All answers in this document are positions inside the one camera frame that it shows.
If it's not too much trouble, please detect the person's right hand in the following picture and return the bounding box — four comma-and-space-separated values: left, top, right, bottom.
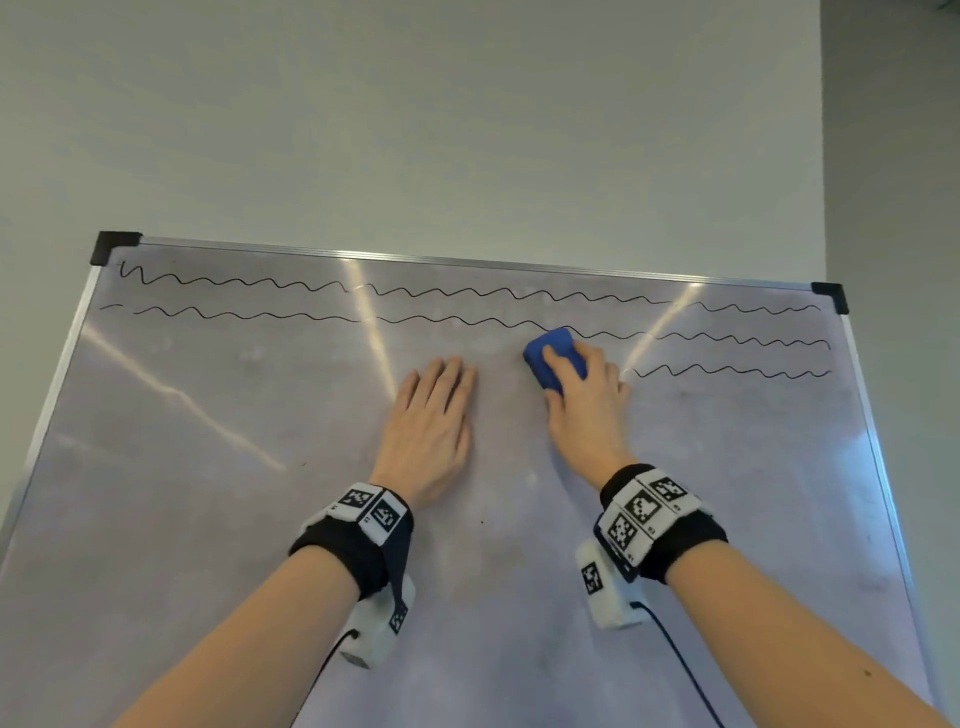
540, 341, 639, 493

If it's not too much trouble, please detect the person's left hand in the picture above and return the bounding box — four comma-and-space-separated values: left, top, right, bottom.
367, 356, 479, 510

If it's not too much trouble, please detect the blue whiteboard eraser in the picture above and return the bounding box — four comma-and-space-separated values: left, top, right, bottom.
522, 326, 589, 397

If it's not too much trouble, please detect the white whiteboard with wavy lines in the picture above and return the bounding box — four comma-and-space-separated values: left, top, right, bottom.
0, 230, 954, 728

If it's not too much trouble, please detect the person's right forearm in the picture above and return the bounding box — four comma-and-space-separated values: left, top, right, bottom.
663, 539, 954, 728

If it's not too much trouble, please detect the person's left forearm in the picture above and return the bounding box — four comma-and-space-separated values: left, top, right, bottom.
112, 547, 361, 728

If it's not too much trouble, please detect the black wristband with marker tags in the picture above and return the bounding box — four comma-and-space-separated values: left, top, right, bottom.
288, 482, 415, 601
592, 463, 730, 586

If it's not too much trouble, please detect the white wrist camera unit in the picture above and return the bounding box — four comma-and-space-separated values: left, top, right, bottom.
337, 575, 418, 671
574, 539, 650, 631

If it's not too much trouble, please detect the black cable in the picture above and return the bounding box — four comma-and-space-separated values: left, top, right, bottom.
629, 599, 727, 728
288, 632, 361, 728

